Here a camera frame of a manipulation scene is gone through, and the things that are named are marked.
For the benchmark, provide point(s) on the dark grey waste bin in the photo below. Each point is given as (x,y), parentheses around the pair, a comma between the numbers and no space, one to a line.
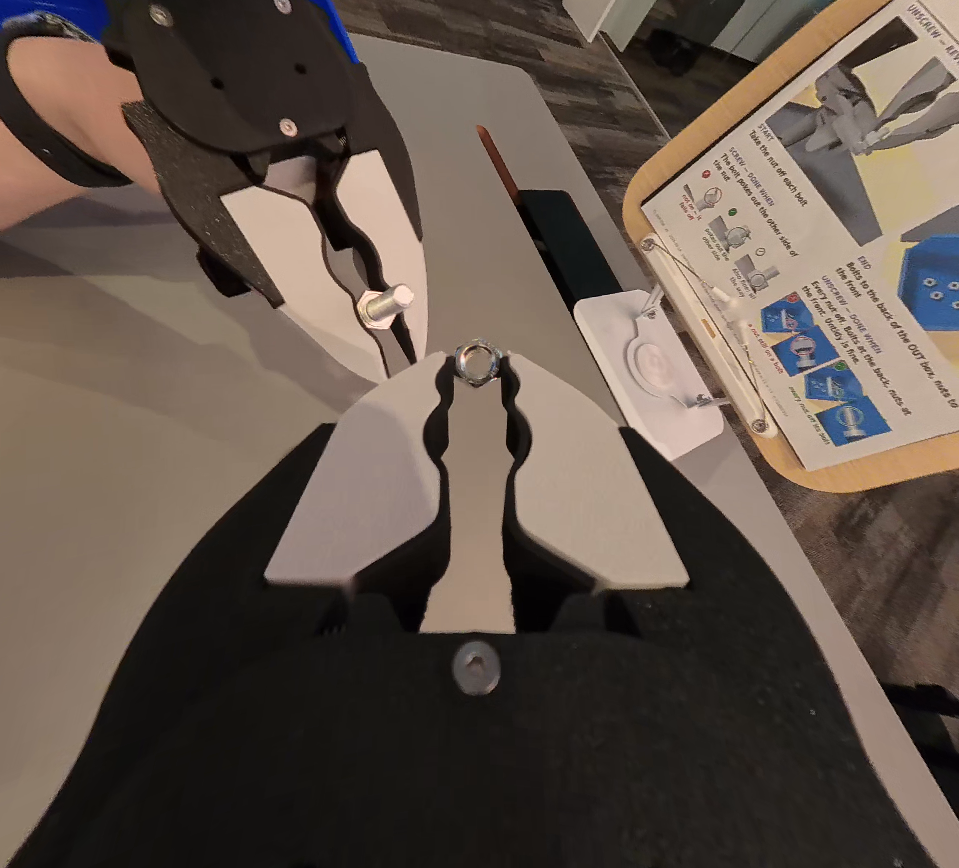
(697,6)

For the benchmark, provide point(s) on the person's left hand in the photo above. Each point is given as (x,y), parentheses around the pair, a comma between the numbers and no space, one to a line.
(75,104)

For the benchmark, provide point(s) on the steel hex bolt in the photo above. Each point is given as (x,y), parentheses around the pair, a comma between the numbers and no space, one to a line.
(372,307)

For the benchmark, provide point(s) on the person's left forearm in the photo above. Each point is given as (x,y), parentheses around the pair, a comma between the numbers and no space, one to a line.
(45,197)

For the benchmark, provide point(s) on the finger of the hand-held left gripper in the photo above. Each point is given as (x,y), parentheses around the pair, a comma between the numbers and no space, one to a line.
(292,254)
(397,231)

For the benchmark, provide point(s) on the white stand base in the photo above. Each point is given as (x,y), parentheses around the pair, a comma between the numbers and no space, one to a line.
(607,328)

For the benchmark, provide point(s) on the white page holder bar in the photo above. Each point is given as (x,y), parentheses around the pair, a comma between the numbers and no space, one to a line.
(712,343)

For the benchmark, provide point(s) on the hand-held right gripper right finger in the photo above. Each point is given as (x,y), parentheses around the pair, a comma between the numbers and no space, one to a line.
(599,493)

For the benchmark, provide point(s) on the steel hex nut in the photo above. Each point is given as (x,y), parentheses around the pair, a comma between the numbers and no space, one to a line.
(479,379)

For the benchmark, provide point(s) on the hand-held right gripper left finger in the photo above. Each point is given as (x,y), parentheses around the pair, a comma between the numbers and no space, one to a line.
(359,486)

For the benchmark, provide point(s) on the printed instruction sheet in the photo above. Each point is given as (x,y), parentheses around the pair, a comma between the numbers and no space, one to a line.
(824,171)

